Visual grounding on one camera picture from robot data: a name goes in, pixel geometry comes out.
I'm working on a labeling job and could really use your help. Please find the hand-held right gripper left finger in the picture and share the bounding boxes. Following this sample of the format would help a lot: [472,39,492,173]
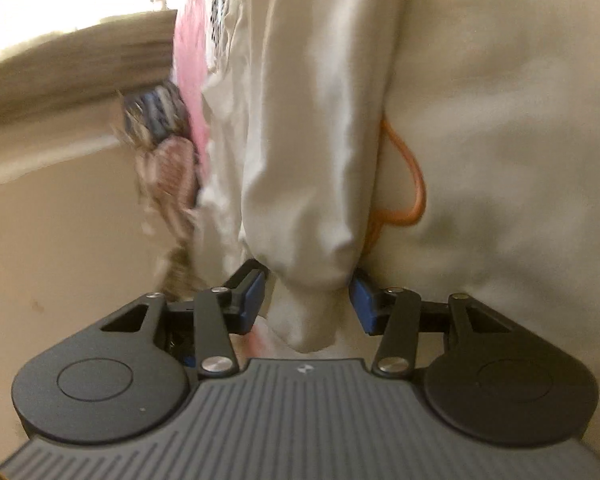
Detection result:
[100,259,268,378]

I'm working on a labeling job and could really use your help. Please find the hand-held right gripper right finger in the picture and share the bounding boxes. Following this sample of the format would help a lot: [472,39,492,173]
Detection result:
[349,269,513,380]

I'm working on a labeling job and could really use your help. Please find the cream sweatshirt with orange embroidery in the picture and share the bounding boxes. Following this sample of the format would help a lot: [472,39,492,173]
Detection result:
[200,0,600,356]

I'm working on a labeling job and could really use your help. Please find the blue patterned folded clothes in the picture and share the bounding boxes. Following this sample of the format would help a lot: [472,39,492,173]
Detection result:
[122,82,191,143]

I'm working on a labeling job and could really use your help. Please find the red floral blanket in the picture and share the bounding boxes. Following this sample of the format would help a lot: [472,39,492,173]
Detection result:
[172,0,251,171]

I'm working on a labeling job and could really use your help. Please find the beige curtain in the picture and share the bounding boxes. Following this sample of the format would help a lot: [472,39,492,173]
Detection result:
[0,10,176,131]

